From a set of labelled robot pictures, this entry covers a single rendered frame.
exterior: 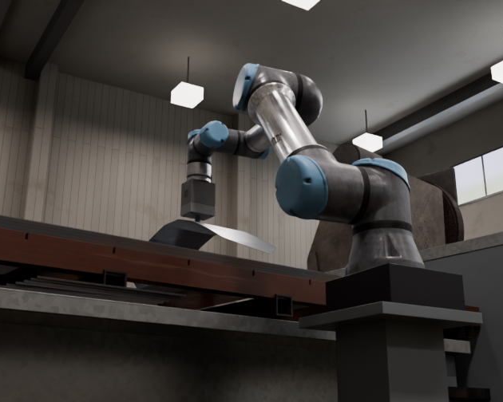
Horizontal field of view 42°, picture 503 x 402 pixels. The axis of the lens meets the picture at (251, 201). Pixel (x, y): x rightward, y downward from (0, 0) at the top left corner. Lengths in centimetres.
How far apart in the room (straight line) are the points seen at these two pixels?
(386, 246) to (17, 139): 1135
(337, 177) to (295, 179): 8
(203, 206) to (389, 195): 81
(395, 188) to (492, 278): 96
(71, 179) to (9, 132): 134
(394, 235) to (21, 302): 67
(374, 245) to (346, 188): 12
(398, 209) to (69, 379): 68
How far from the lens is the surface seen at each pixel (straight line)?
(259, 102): 152
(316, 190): 121
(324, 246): 653
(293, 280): 164
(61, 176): 1236
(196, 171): 199
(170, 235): 202
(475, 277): 224
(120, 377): 131
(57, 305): 109
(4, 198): 1201
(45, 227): 138
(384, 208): 128
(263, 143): 188
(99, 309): 112
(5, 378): 123
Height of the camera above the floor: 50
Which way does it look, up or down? 18 degrees up
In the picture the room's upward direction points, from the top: straight up
